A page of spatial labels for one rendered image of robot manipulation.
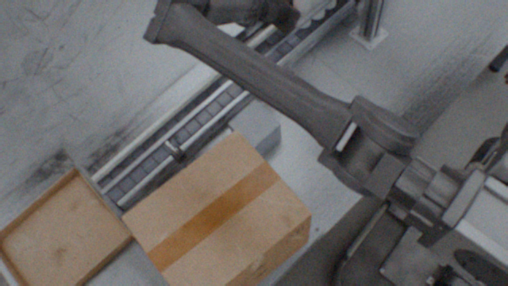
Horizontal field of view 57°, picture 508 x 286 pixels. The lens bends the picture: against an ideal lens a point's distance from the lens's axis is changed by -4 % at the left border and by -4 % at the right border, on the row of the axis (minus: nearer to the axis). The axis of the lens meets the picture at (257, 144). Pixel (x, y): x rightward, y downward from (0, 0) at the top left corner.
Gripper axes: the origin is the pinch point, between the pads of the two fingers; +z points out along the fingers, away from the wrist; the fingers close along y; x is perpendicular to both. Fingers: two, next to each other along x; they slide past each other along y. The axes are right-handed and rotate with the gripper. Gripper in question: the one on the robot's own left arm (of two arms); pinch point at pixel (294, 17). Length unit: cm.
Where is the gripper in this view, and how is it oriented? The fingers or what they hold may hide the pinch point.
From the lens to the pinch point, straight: 139.6
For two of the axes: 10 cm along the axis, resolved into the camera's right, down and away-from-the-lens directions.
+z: 5.0, -1.1, 8.6
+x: -5.1, 7.6, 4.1
